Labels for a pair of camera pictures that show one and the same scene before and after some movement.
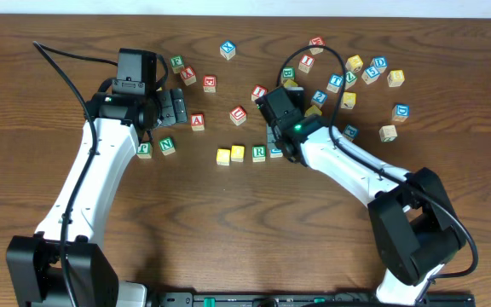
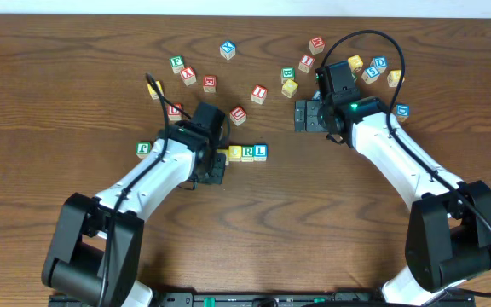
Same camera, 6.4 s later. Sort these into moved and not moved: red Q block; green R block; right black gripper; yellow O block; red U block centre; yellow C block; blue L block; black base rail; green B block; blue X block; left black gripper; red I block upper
Moved: left black gripper; blue L block; green R block; right black gripper
Not moved: red I block upper; black base rail; green B block; yellow C block; yellow O block; red Q block; red U block centre; blue X block
